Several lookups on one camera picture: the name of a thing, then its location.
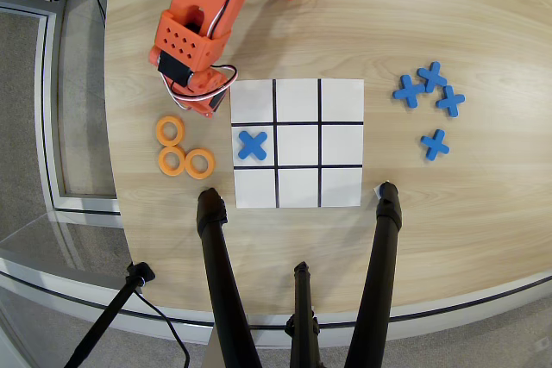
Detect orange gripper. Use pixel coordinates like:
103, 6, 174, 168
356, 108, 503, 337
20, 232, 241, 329
169, 65, 230, 120

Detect blue foam cross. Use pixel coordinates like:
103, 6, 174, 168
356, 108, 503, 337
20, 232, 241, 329
392, 74, 426, 109
237, 129, 269, 161
435, 84, 467, 119
420, 128, 450, 163
416, 60, 449, 94

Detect white tic-tac-toe grid paper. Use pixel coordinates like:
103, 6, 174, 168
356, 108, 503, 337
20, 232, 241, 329
229, 78, 366, 209

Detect thick black tripod leg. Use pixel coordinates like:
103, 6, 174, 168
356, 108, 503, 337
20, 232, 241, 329
196, 187, 264, 368
343, 181, 404, 368

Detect thin black tripod leg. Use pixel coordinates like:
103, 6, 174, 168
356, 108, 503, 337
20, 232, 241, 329
284, 260, 323, 368

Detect slim black stand pole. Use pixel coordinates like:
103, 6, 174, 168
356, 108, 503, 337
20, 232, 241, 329
63, 261, 156, 368

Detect orange foam ring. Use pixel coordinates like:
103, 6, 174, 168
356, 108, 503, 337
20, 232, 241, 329
184, 148, 216, 180
157, 145, 187, 178
155, 115, 186, 147

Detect grey metal glass frame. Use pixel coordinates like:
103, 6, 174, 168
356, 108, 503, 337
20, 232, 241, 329
0, 0, 122, 216

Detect black stand cable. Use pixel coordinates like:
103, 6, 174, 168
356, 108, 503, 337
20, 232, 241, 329
132, 289, 191, 368

